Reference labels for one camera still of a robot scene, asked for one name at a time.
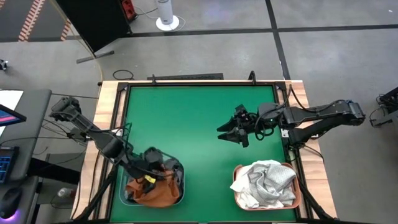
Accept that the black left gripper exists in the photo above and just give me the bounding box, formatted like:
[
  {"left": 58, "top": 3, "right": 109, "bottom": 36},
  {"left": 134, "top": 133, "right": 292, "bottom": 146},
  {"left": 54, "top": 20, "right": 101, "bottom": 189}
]
[{"left": 130, "top": 147, "right": 165, "bottom": 194}]

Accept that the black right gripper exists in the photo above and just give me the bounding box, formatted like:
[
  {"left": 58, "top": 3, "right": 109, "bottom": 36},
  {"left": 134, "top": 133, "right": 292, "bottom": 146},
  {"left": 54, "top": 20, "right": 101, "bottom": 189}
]
[{"left": 216, "top": 105, "right": 261, "bottom": 149}]

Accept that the orange towel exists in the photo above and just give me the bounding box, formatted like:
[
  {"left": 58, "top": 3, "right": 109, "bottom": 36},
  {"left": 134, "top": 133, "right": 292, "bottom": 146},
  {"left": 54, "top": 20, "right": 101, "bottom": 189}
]
[{"left": 124, "top": 169, "right": 182, "bottom": 208}]

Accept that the plain white towel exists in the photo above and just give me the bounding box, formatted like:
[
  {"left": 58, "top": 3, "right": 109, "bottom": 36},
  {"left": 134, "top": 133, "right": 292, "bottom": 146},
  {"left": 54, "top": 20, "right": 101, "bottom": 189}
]
[{"left": 229, "top": 159, "right": 282, "bottom": 210}]

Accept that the teal plastic basket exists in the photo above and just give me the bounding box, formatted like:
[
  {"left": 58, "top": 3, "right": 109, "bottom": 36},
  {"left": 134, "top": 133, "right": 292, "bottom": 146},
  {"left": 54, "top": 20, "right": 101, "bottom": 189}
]
[{"left": 118, "top": 151, "right": 186, "bottom": 207}]

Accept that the orange plastic basket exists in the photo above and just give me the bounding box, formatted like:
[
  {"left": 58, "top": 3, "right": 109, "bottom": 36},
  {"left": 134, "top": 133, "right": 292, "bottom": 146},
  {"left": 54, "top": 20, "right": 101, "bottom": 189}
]
[{"left": 232, "top": 161, "right": 302, "bottom": 212}]

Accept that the black floor strip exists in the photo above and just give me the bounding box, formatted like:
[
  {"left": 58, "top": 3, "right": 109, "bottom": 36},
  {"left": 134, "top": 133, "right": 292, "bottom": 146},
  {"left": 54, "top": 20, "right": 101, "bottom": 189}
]
[{"left": 146, "top": 73, "right": 224, "bottom": 82}]

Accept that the clear plastic bottle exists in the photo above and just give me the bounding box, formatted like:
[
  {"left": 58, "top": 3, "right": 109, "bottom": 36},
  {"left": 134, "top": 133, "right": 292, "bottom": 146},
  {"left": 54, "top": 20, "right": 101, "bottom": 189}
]
[{"left": 57, "top": 187, "right": 76, "bottom": 200}]

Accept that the black desk crossbar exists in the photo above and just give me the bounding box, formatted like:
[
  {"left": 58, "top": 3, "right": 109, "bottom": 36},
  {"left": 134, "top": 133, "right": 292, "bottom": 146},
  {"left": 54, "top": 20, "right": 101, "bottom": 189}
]
[{"left": 26, "top": 157, "right": 81, "bottom": 186}]

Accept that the grey desk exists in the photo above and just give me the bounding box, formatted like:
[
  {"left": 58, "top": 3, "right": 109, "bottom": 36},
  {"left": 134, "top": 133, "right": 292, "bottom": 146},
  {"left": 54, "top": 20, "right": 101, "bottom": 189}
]
[{"left": 0, "top": 88, "right": 53, "bottom": 224}]

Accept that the white cylindrical tower fan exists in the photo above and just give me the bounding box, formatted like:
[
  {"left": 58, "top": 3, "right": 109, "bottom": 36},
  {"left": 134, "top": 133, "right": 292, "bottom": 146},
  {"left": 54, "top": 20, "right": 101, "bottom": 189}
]
[{"left": 155, "top": 0, "right": 180, "bottom": 32}]

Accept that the black computer mouse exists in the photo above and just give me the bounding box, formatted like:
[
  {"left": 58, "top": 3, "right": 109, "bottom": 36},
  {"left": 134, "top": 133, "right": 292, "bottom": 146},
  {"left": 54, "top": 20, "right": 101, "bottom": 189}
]
[{"left": 0, "top": 186, "right": 24, "bottom": 220}]

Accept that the computer monitor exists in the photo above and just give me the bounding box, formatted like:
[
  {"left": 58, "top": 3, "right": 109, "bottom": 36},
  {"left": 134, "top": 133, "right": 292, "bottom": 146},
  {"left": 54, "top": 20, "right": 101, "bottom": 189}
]
[{"left": 0, "top": 103, "right": 27, "bottom": 128}]

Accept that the red power box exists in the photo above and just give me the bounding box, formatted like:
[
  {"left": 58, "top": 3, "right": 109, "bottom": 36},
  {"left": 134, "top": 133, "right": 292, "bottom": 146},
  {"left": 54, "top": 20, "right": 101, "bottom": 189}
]
[{"left": 120, "top": 0, "right": 138, "bottom": 21}]

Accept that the white paper sheet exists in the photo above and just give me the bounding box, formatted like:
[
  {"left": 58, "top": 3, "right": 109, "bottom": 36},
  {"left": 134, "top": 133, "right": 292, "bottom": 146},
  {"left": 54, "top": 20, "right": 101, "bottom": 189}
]
[{"left": 0, "top": 90, "right": 24, "bottom": 138}]

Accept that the black partition board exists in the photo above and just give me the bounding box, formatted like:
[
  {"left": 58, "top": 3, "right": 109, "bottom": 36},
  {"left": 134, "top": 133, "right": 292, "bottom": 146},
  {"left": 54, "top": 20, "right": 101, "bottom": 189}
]
[{"left": 55, "top": 0, "right": 132, "bottom": 65}]

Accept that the black metal table frame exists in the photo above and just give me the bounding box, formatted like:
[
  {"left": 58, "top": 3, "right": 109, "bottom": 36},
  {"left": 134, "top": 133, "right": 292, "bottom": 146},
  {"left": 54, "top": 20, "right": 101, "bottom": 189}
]
[{"left": 72, "top": 70, "right": 340, "bottom": 224}]

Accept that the black coiled floor cable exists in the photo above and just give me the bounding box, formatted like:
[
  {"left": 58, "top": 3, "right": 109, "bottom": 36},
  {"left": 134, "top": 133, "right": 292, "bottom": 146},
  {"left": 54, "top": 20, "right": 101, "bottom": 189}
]
[{"left": 112, "top": 69, "right": 135, "bottom": 82}]

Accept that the black equipment with cables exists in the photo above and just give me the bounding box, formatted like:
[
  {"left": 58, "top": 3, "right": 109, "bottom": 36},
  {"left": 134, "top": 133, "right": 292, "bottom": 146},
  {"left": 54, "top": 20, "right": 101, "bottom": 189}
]
[{"left": 368, "top": 86, "right": 398, "bottom": 128}]

